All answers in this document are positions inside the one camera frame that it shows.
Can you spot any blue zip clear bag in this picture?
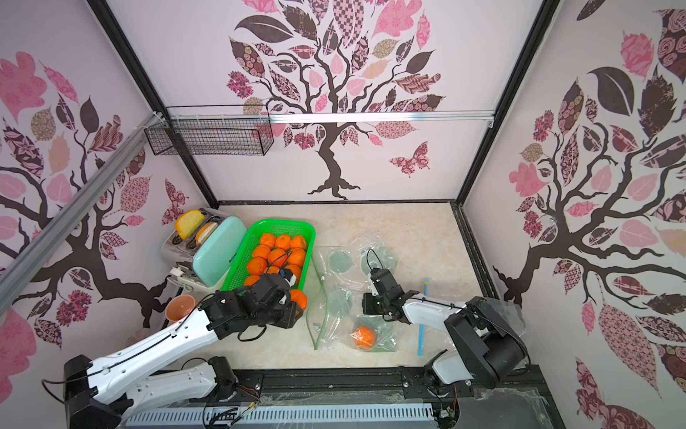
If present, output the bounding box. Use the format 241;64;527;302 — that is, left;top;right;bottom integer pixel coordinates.
407;278;532;358

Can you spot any orange toast slice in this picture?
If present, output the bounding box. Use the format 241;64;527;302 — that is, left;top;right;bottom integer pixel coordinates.
195;222;218;246

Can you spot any aluminium rail wall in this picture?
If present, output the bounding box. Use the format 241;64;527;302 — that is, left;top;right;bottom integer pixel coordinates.
1;112;162;312
269;110;495;124

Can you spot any green plastic basket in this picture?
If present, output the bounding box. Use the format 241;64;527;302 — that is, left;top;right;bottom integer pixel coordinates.
221;219;316;291

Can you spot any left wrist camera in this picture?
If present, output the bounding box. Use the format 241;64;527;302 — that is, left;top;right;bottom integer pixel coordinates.
277;268;299;289

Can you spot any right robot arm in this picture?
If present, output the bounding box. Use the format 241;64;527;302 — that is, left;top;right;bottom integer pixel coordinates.
362;291;530;389

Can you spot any eleventh orange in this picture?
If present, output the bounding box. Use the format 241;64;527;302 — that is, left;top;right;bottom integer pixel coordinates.
289;289;308;311

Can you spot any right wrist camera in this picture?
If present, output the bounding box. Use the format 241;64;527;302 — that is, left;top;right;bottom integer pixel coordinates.
370;268;400;296

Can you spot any black wire wall basket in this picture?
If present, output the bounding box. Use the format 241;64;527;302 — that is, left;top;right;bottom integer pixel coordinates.
144;101;275;157

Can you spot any green zip bag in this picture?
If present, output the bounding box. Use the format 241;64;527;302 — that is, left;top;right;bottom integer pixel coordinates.
305;281;399;353
314;232;399;295

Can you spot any yellow bread slice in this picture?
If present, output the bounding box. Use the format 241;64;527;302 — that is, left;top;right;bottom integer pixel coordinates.
174;210;205;241

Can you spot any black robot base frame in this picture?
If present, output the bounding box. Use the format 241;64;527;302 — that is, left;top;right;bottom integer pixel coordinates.
101;364;566;429

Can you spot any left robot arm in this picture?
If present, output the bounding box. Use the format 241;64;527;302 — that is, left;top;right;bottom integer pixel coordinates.
59;269;304;428

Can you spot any aluminium rail left wall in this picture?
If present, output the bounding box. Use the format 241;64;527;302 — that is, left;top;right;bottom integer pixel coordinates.
1;112;162;312

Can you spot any aluminium rail back wall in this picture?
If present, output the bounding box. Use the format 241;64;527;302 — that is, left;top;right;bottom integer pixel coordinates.
269;110;495;124

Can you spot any mint green toaster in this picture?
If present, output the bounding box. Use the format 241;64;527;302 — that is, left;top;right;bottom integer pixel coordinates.
161;208;248;288

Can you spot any white slotted cable duct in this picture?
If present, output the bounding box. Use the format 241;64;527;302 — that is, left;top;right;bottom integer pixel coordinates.
125;403;434;428

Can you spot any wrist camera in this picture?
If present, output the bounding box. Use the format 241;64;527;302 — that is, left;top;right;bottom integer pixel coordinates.
277;268;299;289
370;268;400;296

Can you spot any pink ceramic mug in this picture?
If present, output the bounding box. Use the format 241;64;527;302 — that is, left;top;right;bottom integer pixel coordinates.
164;294;197;324

